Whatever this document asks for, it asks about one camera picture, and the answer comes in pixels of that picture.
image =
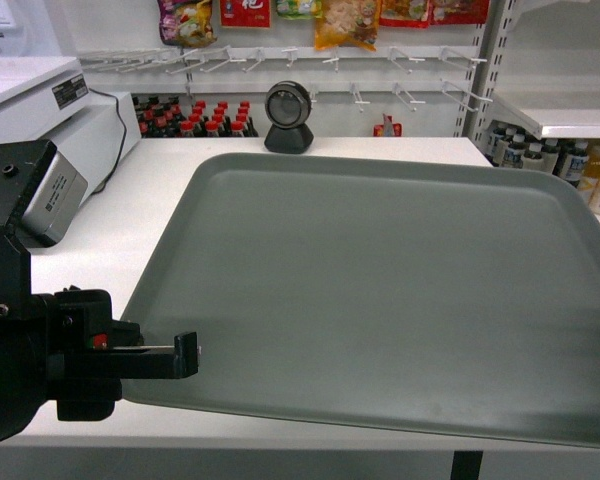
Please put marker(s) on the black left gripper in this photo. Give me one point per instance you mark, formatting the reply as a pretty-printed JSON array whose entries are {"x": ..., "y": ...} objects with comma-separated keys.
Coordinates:
[{"x": 84, "y": 330}]

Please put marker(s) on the grey rectangular serving tray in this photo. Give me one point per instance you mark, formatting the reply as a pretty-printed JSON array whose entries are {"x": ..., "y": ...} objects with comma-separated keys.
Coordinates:
[{"x": 434, "y": 298}]

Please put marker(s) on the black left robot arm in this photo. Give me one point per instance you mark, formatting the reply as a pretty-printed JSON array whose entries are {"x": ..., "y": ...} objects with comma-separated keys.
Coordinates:
[{"x": 26, "y": 368}]

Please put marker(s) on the white checkout counter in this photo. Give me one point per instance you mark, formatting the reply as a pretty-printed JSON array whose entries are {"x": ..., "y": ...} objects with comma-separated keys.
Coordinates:
[{"x": 108, "y": 246}]

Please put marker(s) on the black round barcode scanner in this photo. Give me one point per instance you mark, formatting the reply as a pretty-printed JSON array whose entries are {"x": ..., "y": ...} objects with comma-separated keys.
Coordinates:
[{"x": 288, "y": 107}]

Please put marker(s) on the white cash register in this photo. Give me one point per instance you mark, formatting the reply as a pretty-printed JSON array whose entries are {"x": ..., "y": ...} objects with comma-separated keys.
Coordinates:
[{"x": 44, "y": 93}]

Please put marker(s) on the red small sauce pouch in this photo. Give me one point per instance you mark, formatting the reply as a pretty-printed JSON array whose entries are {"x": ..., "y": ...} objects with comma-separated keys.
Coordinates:
[{"x": 387, "y": 127}]

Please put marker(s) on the purple snack bag hanging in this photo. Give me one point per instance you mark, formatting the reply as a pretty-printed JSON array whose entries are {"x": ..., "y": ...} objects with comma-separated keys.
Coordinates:
[{"x": 186, "y": 24}]

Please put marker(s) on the red snack bag hanging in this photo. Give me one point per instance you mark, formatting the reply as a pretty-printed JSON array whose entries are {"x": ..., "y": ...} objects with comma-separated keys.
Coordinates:
[{"x": 245, "y": 13}]

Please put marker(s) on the yellow snack bag hanging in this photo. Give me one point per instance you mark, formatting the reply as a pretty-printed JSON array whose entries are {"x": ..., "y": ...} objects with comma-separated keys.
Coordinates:
[{"x": 347, "y": 23}]

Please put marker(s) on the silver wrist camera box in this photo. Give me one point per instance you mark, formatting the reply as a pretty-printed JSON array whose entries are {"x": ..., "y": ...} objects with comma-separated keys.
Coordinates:
[{"x": 56, "y": 201}]

